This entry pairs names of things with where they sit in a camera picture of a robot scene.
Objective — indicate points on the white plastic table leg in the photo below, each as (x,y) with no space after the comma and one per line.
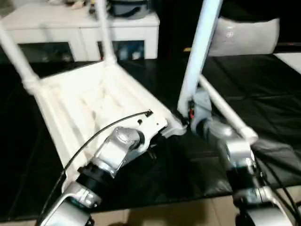
(19,54)
(106,33)
(197,56)
(225,109)

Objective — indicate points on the white plastic table top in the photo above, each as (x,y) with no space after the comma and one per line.
(84,103)

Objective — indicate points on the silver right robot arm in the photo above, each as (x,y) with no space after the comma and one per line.
(240,160)

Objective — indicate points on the small yellow label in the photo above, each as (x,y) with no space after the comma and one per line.
(187,49)

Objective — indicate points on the black table mat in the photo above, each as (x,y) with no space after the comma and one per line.
(263,94)

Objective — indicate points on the light grey cushion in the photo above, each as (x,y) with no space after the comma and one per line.
(244,36)

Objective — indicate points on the black tall cabinet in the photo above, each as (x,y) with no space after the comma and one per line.
(178,23)

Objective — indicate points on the white flat sheet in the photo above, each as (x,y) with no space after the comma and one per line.
(289,61)

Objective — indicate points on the grey carry case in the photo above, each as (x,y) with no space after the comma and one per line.
(129,8)

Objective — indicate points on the white glass-door cabinet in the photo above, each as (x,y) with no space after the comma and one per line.
(56,28)

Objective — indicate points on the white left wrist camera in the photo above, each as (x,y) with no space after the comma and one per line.
(153,125)

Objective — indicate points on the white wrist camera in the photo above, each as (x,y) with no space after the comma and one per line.
(153,125)
(201,101)

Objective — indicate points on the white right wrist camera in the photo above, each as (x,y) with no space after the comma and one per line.
(201,101)

